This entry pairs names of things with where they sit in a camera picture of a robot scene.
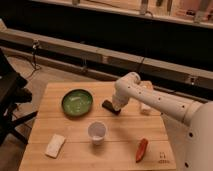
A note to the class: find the green bowl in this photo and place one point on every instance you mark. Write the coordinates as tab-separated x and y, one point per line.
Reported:
77	103

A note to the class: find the black eraser block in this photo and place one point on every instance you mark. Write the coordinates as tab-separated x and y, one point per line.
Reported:
108	105

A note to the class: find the red chili pepper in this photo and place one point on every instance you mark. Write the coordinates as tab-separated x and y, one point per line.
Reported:
141	149

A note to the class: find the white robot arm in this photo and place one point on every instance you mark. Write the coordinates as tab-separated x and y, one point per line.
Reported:
197	116

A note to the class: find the clear plastic cup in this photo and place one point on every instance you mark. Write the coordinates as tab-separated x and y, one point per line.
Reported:
97	131

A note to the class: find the white tube bottle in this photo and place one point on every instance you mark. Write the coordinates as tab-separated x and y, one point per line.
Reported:
145	109

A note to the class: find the white sponge block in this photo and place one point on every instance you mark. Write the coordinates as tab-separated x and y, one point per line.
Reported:
55	145

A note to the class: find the black chair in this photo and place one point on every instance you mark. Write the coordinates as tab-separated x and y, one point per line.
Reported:
12	92

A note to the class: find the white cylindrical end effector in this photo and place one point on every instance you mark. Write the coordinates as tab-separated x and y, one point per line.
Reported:
119	101

